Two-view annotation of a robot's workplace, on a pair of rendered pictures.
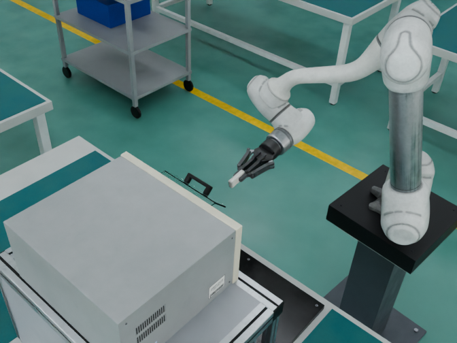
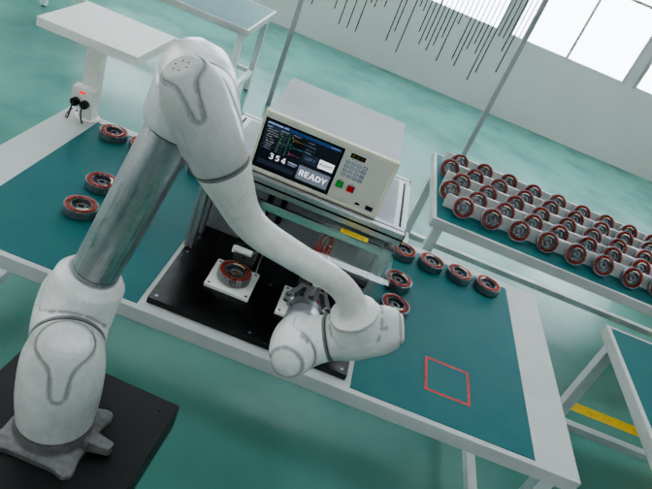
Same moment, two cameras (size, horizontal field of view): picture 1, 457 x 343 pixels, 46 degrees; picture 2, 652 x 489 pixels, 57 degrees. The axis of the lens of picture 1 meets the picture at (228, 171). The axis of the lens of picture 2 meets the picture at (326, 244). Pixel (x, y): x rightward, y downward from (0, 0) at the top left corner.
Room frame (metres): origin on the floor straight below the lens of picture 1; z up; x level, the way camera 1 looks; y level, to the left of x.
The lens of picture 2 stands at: (2.40, -0.93, 1.98)
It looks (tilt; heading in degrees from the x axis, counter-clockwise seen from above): 31 degrees down; 138
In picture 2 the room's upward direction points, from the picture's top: 24 degrees clockwise
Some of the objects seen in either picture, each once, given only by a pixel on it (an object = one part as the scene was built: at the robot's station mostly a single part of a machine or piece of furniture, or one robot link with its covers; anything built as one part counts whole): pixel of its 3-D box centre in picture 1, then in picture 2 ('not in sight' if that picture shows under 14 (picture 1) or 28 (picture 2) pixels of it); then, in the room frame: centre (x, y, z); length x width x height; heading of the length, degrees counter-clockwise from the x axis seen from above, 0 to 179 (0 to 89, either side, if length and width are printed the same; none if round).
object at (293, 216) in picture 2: not in sight; (297, 217); (1.09, 0.10, 1.03); 0.62 x 0.01 x 0.03; 51
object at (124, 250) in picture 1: (126, 251); (332, 144); (0.92, 0.25, 1.22); 0.44 x 0.39 x 0.20; 51
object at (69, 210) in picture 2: not in sight; (81, 207); (0.68, -0.45, 0.77); 0.11 x 0.11 x 0.04
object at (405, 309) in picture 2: not in sight; (394, 306); (1.28, 0.52, 0.77); 0.11 x 0.11 x 0.04
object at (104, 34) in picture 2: not in sight; (102, 84); (0.14, -0.30, 0.98); 0.37 x 0.35 x 0.46; 51
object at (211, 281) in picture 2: not in sight; (232, 279); (1.09, -0.06, 0.78); 0.15 x 0.15 x 0.01; 51
